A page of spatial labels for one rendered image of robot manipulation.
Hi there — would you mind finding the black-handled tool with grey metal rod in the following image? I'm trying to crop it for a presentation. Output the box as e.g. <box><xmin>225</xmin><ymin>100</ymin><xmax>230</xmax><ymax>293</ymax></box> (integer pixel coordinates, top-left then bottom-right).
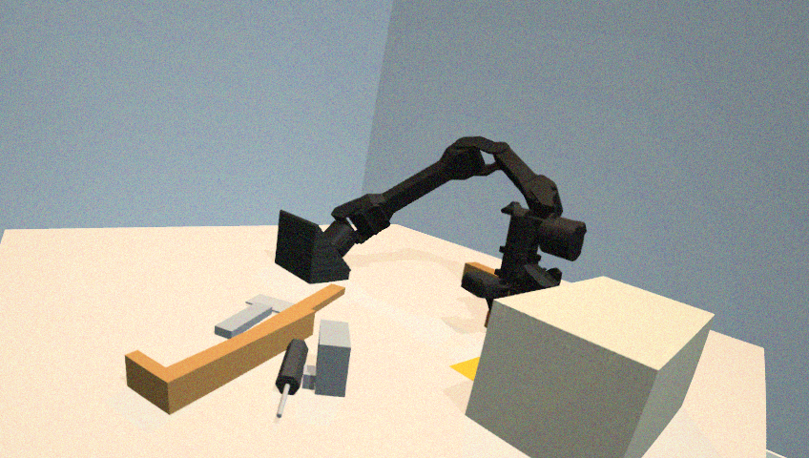
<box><xmin>275</xmin><ymin>339</ymin><xmax>309</xmax><ymax>418</ymax></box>

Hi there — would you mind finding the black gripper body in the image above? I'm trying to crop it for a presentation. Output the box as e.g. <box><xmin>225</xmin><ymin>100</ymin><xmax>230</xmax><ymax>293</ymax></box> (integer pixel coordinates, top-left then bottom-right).
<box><xmin>461</xmin><ymin>242</ymin><xmax>541</xmax><ymax>299</ymax></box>

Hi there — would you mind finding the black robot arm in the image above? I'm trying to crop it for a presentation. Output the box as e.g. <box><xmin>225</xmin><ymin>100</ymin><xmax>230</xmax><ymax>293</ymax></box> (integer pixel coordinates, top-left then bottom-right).
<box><xmin>324</xmin><ymin>136</ymin><xmax>587</xmax><ymax>292</ymax></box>

